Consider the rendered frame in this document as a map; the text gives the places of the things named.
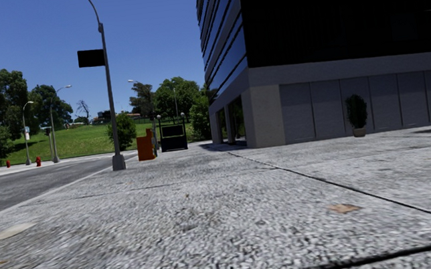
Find trees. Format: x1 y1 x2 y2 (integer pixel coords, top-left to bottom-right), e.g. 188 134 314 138
0 59 79 160
127 72 214 149

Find potted bush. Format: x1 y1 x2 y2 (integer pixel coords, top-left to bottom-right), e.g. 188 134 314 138
343 92 372 139

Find dark stairway railing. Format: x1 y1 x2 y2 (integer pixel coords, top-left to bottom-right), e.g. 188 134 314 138
156 110 190 153

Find orange box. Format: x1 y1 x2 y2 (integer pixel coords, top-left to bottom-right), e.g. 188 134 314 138
135 127 157 162

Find tree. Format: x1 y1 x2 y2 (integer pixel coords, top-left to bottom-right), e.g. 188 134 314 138
104 111 140 153

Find glass tower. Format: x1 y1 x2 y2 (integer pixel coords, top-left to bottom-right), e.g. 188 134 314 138
194 0 431 154

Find traffic light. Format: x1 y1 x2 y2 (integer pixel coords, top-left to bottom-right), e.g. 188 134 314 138
40 125 57 162

